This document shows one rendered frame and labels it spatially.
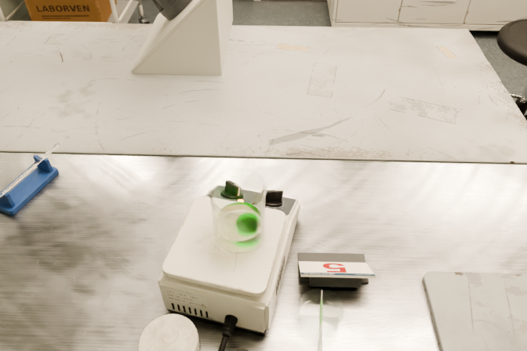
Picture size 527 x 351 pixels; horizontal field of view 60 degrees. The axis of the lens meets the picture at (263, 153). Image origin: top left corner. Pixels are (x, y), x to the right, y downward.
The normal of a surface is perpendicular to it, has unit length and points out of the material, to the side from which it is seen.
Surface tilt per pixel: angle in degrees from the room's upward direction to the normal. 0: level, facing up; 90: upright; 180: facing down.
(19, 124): 0
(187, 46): 90
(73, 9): 91
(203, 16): 90
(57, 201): 0
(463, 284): 0
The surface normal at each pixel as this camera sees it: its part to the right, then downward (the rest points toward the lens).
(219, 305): -0.25, 0.65
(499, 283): 0.00, -0.74
